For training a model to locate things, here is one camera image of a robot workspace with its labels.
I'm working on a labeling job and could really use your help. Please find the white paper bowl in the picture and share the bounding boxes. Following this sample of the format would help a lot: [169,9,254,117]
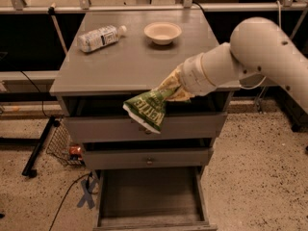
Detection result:
[143,22,182,45]

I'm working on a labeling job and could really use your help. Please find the orange can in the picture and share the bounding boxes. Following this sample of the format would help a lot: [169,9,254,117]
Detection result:
[68,145,82,161]

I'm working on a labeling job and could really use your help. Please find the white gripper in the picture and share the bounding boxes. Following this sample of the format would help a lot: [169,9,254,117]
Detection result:
[157,53,216,102]

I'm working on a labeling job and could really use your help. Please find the black metal stand leg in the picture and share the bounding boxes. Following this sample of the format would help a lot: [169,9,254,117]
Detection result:
[22,115,56,178]

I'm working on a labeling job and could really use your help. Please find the black floor cable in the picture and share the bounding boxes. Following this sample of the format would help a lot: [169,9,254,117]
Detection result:
[47,172,94,231]

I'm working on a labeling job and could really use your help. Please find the grey drawer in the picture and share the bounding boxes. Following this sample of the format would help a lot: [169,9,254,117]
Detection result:
[83,147,214,169]
[93,167,218,231]
[64,112,227,143]

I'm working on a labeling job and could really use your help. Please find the clear plastic water bottle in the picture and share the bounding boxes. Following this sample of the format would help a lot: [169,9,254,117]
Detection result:
[77,25,127,53]

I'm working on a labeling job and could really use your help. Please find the grey top drawer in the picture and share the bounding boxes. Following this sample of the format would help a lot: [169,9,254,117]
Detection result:
[64,112,227,143]

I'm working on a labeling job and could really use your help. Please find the grey wooden drawer cabinet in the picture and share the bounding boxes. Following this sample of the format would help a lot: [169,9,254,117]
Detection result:
[50,10,239,231]

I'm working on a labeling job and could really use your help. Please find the wire mesh basket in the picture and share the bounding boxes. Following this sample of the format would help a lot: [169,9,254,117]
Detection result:
[46,120,84,166]

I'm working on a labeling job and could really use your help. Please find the grey bottom drawer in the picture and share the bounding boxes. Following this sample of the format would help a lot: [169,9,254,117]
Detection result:
[93,167,218,231]

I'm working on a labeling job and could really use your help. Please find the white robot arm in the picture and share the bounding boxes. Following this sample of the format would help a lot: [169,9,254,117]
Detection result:
[158,17,308,112]

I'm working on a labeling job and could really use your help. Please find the grey metal rail frame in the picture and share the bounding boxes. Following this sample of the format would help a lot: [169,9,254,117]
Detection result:
[0,0,308,94]

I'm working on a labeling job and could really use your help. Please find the grey middle drawer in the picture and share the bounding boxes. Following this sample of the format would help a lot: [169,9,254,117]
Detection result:
[83,147,214,169]

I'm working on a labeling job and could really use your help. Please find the green jalapeno chip bag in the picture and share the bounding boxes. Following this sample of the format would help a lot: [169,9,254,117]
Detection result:
[123,89,174,134]

